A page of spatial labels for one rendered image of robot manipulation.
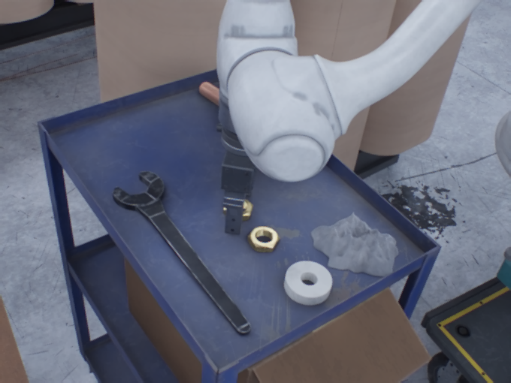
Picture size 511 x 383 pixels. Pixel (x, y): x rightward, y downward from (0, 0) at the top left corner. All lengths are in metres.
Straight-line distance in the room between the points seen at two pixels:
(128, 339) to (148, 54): 0.65
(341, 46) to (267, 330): 1.05
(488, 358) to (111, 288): 0.96
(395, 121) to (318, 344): 1.40
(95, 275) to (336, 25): 0.91
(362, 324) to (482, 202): 1.67
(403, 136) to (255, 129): 1.68
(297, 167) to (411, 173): 1.98
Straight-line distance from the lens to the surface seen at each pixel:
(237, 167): 0.92
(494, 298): 1.85
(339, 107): 0.72
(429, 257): 1.05
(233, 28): 0.82
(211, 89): 1.30
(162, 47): 1.47
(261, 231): 1.03
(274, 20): 0.81
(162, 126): 1.25
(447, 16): 0.83
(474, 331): 1.75
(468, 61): 3.62
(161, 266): 0.99
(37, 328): 2.03
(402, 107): 2.25
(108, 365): 1.77
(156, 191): 1.08
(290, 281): 0.96
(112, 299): 1.41
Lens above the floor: 1.63
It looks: 42 degrees down
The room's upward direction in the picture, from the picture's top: 7 degrees clockwise
